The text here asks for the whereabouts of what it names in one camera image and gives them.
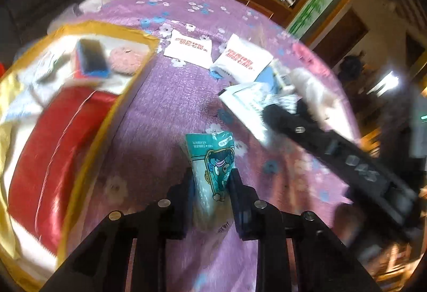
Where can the pink knitted scrubber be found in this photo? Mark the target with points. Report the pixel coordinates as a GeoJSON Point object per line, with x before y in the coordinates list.
{"type": "Point", "coordinates": [125, 60]}

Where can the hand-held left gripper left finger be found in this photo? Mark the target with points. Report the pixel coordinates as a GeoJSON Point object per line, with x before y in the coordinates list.
{"type": "Point", "coordinates": [181, 208]}

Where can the white cloth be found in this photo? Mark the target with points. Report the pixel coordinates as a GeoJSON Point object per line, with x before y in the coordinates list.
{"type": "Point", "coordinates": [313, 88]}

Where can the white packet black triangle print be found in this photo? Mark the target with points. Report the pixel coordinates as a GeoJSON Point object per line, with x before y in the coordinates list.
{"type": "Point", "coordinates": [247, 101]}

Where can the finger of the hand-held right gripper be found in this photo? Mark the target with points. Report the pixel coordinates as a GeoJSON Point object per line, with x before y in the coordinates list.
{"type": "Point", "coordinates": [287, 120]}

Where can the pink cloth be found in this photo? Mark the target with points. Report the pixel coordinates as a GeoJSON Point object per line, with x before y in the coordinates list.
{"type": "Point", "coordinates": [305, 53]}

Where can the blue and black sponge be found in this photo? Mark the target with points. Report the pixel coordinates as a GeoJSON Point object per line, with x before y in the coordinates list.
{"type": "Point", "coordinates": [90, 58]}

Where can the teal cartoon tissue pack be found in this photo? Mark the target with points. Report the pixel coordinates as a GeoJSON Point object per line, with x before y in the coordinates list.
{"type": "Point", "coordinates": [213, 172]}

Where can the wooden door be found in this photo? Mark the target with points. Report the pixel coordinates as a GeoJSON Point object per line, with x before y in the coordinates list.
{"type": "Point", "coordinates": [337, 33]}

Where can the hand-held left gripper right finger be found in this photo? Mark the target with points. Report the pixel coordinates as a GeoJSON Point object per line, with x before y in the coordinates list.
{"type": "Point", "coordinates": [238, 205]}

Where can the yellow plastic bag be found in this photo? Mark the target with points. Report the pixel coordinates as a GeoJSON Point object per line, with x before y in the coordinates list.
{"type": "Point", "coordinates": [100, 145]}

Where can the purple floral tablecloth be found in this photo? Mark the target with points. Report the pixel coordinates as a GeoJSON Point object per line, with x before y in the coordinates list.
{"type": "Point", "coordinates": [160, 111]}

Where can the white packet red print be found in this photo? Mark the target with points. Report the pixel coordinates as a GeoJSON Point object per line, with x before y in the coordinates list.
{"type": "Point", "coordinates": [243, 60]}
{"type": "Point", "coordinates": [190, 48]}

